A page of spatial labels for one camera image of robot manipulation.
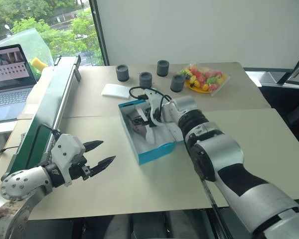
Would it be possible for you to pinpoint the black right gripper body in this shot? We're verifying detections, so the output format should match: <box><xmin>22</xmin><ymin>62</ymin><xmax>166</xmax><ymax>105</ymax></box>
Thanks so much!
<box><xmin>131</xmin><ymin>107</ymin><xmax>155</xmax><ymax>128</ymax></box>

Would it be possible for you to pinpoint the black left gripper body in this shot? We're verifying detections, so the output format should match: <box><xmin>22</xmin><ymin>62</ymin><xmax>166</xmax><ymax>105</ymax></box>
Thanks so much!
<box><xmin>68</xmin><ymin>156</ymin><xmax>93</xmax><ymax>182</ymax></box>

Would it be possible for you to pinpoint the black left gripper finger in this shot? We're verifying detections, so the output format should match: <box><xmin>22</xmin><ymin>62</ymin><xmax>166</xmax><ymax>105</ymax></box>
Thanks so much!
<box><xmin>89</xmin><ymin>155</ymin><xmax>117</xmax><ymax>178</ymax></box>
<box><xmin>83</xmin><ymin>140</ymin><xmax>105</xmax><ymax>153</ymax></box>

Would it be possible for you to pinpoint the white shoe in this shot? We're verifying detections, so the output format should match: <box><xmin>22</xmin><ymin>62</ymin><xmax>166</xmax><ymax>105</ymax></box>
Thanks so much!
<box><xmin>133</xmin><ymin>124</ymin><xmax>175</xmax><ymax>151</ymax></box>

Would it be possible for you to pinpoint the blue cardboard shoebox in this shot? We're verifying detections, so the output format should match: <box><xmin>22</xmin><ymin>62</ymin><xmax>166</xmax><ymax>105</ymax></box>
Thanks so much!
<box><xmin>118</xmin><ymin>99</ymin><xmax>184</xmax><ymax>166</ymax></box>

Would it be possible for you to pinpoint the white foam pad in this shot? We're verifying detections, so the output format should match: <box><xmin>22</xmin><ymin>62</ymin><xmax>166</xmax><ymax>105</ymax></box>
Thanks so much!
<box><xmin>101</xmin><ymin>83</ymin><xmax>132</xmax><ymax>101</ymax></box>

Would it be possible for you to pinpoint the dark grey cylinder cup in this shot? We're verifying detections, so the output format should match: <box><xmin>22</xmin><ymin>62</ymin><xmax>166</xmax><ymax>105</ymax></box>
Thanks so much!
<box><xmin>116</xmin><ymin>64</ymin><xmax>130</xmax><ymax>82</ymax></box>
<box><xmin>156</xmin><ymin>60</ymin><xmax>170</xmax><ymax>77</ymax></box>
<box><xmin>139</xmin><ymin>71</ymin><xmax>153</xmax><ymax>88</ymax></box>
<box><xmin>170</xmin><ymin>74</ymin><xmax>186</xmax><ymax>93</ymax></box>

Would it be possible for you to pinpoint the green conveyor belt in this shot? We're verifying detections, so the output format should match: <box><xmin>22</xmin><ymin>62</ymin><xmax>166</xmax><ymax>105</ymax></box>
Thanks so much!
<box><xmin>0</xmin><ymin>55</ymin><xmax>82</xmax><ymax>180</ymax></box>

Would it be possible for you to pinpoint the yellow plate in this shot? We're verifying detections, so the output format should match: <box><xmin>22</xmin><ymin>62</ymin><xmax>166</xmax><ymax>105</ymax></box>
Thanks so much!
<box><xmin>184</xmin><ymin>80</ymin><xmax>224</xmax><ymax>94</ymax></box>

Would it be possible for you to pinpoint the clear bag of toy fruits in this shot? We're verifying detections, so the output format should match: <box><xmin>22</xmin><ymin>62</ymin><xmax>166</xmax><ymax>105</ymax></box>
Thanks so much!
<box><xmin>176</xmin><ymin>62</ymin><xmax>231</xmax><ymax>97</ymax></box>

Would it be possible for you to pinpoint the yellow sponge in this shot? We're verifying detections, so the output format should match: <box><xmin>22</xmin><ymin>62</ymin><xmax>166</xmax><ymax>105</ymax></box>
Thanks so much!
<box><xmin>30</xmin><ymin>57</ymin><xmax>49</xmax><ymax>72</ymax></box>

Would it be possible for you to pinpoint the grey laptop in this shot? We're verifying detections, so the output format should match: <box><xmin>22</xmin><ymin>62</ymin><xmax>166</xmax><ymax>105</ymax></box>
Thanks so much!
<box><xmin>0</xmin><ymin>44</ymin><xmax>38</xmax><ymax>124</ymax></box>

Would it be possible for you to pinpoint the green translucent plastic bag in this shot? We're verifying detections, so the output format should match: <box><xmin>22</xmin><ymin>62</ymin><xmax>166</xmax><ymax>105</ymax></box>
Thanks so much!
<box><xmin>0</xmin><ymin>27</ymin><xmax>54</xmax><ymax>78</ymax></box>

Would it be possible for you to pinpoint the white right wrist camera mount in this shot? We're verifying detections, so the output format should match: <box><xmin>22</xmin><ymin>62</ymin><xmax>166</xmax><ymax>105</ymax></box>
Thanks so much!
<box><xmin>144</xmin><ymin>89</ymin><xmax>166</xmax><ymax>128</ymax></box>

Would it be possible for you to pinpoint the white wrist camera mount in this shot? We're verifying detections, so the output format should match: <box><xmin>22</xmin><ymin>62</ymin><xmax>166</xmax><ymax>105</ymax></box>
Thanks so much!
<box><xmin>50</xmin><ymin>133</ymin><xmax>87</xmax><ymax>187</ymax></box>
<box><xmin>144</xmin><ymin>89</ymin><xmax>166</xmax><ymax>128</ymax></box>

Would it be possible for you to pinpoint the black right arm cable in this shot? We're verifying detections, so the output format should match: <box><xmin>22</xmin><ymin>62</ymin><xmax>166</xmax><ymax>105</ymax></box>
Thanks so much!
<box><xmin>128</xmin><ymin>86</ymin><xmax>173</xmax><ymax>118</ymax></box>

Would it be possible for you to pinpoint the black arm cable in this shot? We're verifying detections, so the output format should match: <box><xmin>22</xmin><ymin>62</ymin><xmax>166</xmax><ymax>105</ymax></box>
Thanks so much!
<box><xmin>128</xmin><ymin>86</ymin><xmax>173</xmax><ymax>118</ymax></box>
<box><xmin>24</xmin><ymin>123</ymin><xmax>62</xmax><ymax>170</ymax></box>

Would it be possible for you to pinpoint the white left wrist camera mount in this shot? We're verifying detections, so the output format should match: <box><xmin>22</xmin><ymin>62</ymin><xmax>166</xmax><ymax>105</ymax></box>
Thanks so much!
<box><xmin>50</xmin><ymin>133</ymin><xmax>87</xmax><ymax>187</ymax></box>

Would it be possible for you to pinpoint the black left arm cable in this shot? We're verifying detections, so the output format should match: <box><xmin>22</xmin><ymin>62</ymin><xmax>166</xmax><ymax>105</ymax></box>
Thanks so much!
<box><xmin>24</xmin><ymin>123</ymin><xmax>62</xmax><ymax>170</ymax></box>

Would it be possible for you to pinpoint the thin black table cable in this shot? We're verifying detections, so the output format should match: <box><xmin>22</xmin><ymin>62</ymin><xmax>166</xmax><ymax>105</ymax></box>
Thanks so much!
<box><xmin>0</xmin><ymin>146</ymin><xmax>21</xmax><ymax>157</ymax></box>

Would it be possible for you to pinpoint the black window frame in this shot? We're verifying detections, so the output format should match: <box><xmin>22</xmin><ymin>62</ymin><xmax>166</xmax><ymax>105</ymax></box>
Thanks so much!
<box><xmin>89</xmin><ymin>0</ymin><xmax>110</xmax><ymax>67</ymax></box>

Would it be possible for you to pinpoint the metal table edge rail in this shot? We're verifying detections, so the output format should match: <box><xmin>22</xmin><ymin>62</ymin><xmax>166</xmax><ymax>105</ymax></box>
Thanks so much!
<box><xmin>201</xmin><ymin>178</ymin><xmax>233</xmax><ymax>239</ymax></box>

